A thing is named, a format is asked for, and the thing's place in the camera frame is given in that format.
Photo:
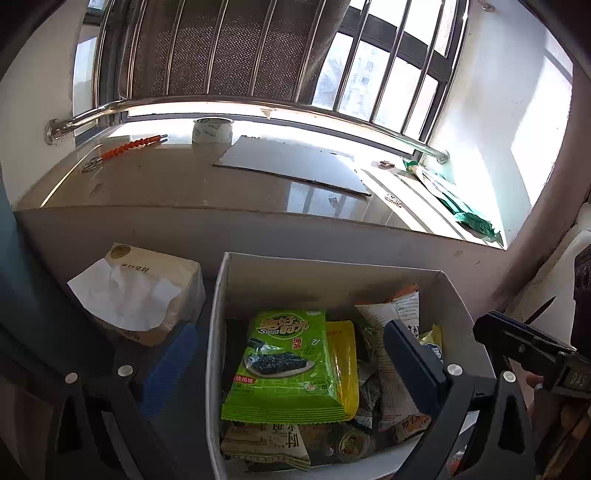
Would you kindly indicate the yellow snack packet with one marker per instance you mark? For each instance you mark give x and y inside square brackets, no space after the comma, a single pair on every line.
[344,364]

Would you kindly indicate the beige tissue pack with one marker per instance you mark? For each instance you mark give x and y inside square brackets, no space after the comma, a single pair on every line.
[138,290]

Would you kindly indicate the grey mesh cloth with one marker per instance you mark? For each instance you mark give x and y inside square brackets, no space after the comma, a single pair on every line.
[231,50]

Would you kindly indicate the white cardboard box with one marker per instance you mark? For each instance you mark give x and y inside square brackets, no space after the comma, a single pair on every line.
[332,281]

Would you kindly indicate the green seaweed snack packet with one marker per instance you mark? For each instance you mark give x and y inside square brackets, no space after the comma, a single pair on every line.
[281,364]

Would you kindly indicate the yellow jelly cup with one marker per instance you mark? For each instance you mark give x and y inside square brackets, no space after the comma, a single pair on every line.
[352,445]

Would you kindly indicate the green packet with white lettering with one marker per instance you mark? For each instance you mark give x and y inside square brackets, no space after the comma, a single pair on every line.
[431,348]

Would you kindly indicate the white folding chair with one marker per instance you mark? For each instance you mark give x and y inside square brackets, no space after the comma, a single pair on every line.
[554,272]

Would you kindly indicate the window security bars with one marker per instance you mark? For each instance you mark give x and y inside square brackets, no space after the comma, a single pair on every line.
[383,60]

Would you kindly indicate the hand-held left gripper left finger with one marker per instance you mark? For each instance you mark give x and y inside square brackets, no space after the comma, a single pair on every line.
[171,364]

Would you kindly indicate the green plastic wrapper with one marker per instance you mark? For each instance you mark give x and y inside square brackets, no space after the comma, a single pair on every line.
[457,203]

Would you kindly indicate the steel window rail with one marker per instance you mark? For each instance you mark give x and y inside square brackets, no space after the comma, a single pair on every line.
[277,105]

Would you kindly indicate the beige green-edged snack packet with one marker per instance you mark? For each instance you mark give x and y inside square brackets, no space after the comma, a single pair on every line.
[268,445]

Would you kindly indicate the tape roll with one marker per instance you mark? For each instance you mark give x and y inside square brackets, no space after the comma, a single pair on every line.
[212,131]

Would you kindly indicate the white patterned snack packet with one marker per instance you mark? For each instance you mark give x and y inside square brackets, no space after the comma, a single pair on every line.
[392,314]

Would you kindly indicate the grey cardboard sheet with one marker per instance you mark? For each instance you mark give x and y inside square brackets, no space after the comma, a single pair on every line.
[291,164]

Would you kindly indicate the person's right hand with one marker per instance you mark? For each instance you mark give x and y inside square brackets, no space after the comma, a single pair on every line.
[535,382]

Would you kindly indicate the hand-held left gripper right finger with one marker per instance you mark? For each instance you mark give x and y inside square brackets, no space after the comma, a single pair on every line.
[411,360]

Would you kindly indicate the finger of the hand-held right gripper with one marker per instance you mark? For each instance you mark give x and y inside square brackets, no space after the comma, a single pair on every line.
[517,337]

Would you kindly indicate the teal curtain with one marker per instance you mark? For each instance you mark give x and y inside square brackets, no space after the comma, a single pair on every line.
[14,286]

